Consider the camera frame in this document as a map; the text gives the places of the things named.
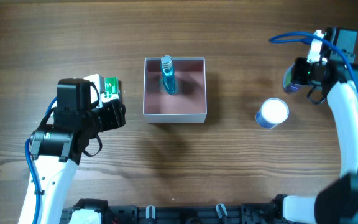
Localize green soap box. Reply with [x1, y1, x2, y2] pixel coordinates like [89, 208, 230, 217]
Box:
[101, 77, 121, 103]

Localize blue mouthwash bottle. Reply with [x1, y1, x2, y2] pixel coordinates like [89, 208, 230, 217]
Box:
[160, 55, 176, 95]

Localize blue jar white lid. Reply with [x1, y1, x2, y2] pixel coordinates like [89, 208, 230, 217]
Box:
[255, 98, 290, 129]

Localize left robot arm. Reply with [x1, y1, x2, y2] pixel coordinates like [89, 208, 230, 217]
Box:
[19, 74, 126, 223]

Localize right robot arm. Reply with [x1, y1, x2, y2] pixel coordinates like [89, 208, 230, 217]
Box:
[269, 27, 358, 223]

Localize white box pink interior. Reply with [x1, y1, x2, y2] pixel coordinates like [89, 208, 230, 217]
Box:
[142, 57, 208, 123]

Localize left blue cable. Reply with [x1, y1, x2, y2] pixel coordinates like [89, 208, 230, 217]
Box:
[24, 95, 58, 224]

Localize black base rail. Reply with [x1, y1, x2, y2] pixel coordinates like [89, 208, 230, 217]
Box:
[60, 199, 289, 224]

